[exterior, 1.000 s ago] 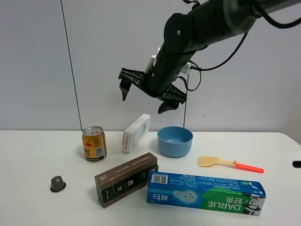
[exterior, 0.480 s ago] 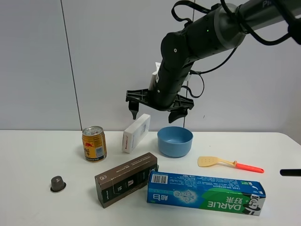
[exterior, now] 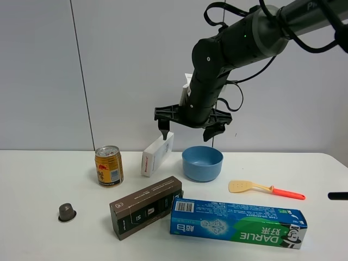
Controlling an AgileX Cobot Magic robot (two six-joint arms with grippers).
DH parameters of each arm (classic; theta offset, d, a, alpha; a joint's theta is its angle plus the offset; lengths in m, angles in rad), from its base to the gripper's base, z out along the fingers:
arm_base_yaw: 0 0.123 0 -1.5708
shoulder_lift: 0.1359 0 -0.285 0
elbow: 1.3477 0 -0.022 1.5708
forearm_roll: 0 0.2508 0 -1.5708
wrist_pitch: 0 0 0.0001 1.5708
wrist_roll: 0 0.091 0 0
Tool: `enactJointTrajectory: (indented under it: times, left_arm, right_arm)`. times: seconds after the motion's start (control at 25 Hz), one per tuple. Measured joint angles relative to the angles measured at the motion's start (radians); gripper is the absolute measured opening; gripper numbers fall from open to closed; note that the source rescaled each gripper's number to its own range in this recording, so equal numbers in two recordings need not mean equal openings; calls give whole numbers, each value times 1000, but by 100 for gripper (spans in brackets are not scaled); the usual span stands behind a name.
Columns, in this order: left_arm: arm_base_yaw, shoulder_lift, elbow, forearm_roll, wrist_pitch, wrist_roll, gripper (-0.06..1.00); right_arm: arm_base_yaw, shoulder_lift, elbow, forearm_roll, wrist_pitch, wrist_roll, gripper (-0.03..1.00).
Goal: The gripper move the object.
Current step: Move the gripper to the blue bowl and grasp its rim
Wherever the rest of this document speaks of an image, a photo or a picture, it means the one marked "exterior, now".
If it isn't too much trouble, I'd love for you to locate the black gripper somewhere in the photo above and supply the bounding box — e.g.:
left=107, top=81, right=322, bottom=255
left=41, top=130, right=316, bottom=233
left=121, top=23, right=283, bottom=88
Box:
left=154, top=105, right=232, bottom=142

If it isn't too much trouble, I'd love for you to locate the blue plastic bowl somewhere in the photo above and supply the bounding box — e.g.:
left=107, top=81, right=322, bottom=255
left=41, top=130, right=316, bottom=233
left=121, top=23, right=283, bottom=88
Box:
left=182, top=146, right=223, bottom=182

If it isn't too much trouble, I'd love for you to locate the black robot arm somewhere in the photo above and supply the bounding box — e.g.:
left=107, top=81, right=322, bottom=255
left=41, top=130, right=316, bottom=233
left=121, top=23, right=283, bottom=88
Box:
left=154, top=1, right=347, bottom=141

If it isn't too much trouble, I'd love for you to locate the black object at right edge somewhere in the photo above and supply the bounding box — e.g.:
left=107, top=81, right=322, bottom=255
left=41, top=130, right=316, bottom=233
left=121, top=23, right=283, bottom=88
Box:
left=328, top=192, right=348, bottom=201

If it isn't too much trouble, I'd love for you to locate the white small carton box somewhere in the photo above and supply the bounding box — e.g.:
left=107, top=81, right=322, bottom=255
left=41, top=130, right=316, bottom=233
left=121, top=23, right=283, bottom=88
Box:
left=141, top=132, right=174, bottom=177

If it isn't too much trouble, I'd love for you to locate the gold energy drink can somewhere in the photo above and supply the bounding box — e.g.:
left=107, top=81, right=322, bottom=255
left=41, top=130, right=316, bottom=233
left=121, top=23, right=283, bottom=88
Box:
left=95, top=145, right=123, bottom=188

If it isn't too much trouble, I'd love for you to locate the brown long carton box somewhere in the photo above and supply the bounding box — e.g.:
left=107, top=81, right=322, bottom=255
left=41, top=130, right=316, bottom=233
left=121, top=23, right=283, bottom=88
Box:
left=109, top=176, right=183, bottom=240

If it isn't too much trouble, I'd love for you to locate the blue green toothpaste box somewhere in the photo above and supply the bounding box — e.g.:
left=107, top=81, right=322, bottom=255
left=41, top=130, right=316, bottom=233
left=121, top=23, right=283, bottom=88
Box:
left=170, top=198, right=308, bottom=249

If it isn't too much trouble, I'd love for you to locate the dark coffee capsule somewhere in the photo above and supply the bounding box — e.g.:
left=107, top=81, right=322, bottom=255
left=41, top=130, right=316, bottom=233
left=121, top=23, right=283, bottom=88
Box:
left=58, top=203, right=77, bottom=223

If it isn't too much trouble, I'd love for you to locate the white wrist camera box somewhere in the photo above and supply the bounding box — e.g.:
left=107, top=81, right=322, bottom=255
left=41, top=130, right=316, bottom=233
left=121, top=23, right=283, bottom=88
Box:
left=179, top=73, right=192, bottom=106

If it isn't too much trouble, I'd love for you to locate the yellow spatula with orange handle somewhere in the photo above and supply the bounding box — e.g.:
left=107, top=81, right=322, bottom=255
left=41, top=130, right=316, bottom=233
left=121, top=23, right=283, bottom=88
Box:
left=228, top=181, right=306, bottom=200

